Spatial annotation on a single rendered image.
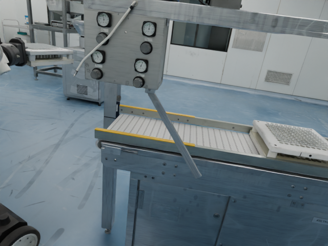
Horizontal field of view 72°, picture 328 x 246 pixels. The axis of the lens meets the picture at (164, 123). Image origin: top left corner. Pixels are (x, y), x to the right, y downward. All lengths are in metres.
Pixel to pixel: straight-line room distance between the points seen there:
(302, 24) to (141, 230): 0.93
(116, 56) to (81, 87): 2.88
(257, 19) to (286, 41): 5.32
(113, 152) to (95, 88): 2.66
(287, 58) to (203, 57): 1.88
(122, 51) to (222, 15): 0.28
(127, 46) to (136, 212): 0.67
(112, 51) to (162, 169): 0.42
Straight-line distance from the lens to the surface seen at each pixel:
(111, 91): 1.04
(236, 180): 0.83
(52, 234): 1.59
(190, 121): 1.00
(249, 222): 1.02
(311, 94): 6.33
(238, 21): 0.64
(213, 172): 0.80
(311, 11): 6.08
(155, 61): 0.64
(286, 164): 0.82
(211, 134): 0.94
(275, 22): 0.66
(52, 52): 1.30
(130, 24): 0.65
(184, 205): 0.96
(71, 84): 3.61
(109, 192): 1.31
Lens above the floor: 1.17
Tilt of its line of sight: 23 degrees down
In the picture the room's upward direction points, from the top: 8 degrees clockwise
